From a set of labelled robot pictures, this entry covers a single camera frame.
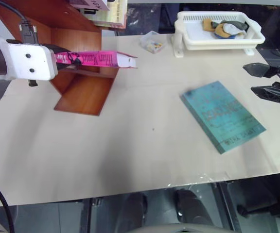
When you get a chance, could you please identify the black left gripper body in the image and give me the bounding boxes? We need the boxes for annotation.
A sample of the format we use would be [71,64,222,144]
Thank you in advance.
[28,43,69,87]

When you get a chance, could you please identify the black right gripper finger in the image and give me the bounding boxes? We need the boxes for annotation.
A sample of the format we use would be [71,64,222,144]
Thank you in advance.
[242,62,280,79]
[250,85,280,104]

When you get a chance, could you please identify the pink paperback book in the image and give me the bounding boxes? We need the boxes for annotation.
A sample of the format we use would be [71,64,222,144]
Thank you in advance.
[53,50,139,70]

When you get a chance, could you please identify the wooden bookshelf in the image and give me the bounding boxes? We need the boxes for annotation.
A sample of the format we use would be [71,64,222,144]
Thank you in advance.
[0,0,118,117]

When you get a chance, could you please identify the purple book with white label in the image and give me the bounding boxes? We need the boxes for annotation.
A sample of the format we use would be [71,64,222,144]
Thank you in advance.
[69,0,111,12]

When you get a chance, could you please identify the teal paperback book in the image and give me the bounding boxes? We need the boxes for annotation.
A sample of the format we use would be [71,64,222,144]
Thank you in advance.
[179,80,267,155]

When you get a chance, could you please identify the yellow-green book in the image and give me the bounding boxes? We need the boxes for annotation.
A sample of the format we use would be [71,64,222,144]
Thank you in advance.
[91,0,128,29]

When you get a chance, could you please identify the blue felt piece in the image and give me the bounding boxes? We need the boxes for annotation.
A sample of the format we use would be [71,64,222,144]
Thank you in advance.
[214,32,238,40]

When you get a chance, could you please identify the white felt piece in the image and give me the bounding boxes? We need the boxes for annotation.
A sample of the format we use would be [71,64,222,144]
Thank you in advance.
[224,24,240,35]

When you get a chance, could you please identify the orange felt piece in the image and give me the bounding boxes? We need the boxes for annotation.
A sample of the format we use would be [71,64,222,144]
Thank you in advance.
[214,24,231,38]

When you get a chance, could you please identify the white plastic basket rack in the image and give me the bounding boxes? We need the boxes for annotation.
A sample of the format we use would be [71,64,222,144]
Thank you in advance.
[171,11,266,58]

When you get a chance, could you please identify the tan felt piece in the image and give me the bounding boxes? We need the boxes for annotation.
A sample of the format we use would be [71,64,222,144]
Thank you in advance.
[202,18,216,33]

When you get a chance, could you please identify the small clear plastic box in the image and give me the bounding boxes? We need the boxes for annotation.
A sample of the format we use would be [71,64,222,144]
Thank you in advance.
[140,30,166,54]

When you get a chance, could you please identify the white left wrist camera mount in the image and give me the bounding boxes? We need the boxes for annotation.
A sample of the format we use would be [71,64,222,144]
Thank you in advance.
[0,35,58,82]

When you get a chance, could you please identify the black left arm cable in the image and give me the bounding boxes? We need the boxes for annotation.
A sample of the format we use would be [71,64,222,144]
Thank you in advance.
[0,0,39,46]

